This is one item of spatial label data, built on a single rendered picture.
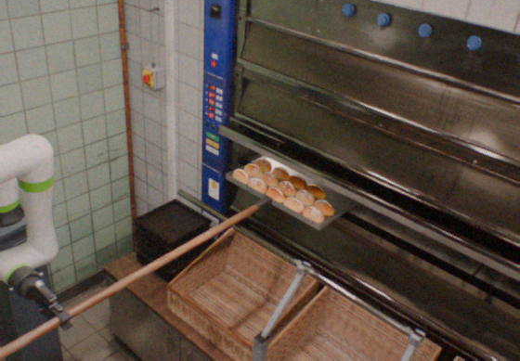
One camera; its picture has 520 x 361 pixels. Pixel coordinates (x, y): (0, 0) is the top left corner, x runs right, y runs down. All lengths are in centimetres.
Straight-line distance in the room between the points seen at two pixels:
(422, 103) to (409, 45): 21
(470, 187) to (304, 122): 73
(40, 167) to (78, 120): 129
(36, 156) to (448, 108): 137
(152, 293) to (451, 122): 166
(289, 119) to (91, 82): 122
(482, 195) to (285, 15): 103
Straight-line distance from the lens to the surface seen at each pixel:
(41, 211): 200
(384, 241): 231
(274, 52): 234
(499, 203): 202
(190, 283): 277
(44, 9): 288
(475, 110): 195
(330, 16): 216
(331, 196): 251
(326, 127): 227
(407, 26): 199
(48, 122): 306
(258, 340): 212
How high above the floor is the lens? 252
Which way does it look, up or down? 30 degrees down
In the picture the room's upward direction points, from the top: 4 degrees clockwise
